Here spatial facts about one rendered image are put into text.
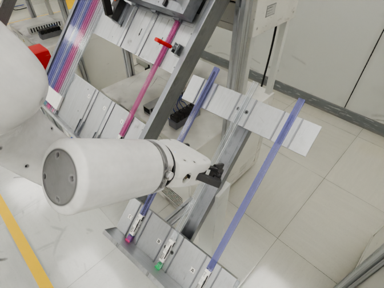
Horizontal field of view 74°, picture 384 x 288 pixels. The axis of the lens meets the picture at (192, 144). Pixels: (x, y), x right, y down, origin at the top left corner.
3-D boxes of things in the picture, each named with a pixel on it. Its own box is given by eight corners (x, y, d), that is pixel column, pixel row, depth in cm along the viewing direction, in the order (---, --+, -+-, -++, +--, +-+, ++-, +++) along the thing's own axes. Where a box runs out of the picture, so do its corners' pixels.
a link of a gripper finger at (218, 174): (221, 173, 46) (235, 170, 52) (207, 164, 47) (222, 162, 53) (214, 188, 47) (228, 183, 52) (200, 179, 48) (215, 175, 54)
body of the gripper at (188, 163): (184, 160, 37) (217, 156, 47) (136, 130, 42) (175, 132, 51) (166, 203, 39) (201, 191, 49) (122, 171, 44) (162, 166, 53)
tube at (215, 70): (132, 242, 69) (129, 242, 68) (128, 238, 69) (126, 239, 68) (220, 70, 65) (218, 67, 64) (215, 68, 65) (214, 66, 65)
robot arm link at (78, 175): (118, 192, 41) (164, 198, 36) (31, 211, 30) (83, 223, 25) (117, 139, 41) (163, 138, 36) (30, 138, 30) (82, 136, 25)
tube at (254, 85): (161, 268, 64) (159, 270, 63) (157, 265, 64) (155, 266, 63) (259, 84, 60) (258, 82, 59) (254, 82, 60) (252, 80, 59)
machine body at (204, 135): (190, 228, 149) (190, 154, 106) (121, 164, 184) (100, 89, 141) (255, 167, 182) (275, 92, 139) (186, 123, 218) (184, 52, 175)
